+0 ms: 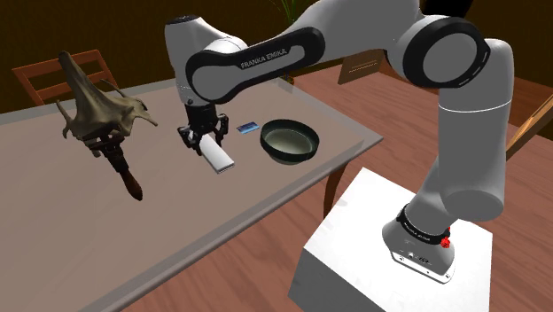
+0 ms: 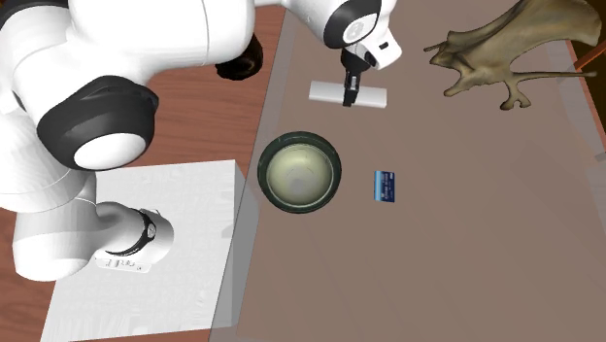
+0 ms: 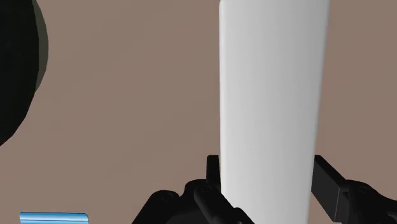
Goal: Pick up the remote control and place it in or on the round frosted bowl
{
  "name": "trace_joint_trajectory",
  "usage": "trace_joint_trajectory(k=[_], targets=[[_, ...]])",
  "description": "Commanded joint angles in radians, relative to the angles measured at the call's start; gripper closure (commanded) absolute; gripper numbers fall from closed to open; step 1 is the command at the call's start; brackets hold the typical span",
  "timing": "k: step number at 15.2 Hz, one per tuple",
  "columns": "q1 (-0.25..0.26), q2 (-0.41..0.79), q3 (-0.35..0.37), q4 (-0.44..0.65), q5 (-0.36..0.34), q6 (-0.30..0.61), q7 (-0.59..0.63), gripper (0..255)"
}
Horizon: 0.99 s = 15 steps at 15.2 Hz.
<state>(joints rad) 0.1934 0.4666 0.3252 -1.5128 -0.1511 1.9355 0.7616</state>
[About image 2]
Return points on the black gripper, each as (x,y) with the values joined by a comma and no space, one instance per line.
(351,60)

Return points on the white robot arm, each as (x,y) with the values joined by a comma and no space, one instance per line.
(118,38)

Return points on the white flat rectangular box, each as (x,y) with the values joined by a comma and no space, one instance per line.
(326,91)

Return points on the dark brown round object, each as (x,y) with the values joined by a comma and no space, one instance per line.
(241,64)

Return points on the dark green bowl cream inside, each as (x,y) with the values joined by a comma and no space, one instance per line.
(298,177)

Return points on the blue card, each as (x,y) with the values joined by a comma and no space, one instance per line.
(384,186)

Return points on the brown bone-shaped sculpture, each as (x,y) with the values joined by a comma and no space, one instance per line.
(511,42)

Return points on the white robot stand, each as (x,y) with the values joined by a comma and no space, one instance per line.
(165,293)

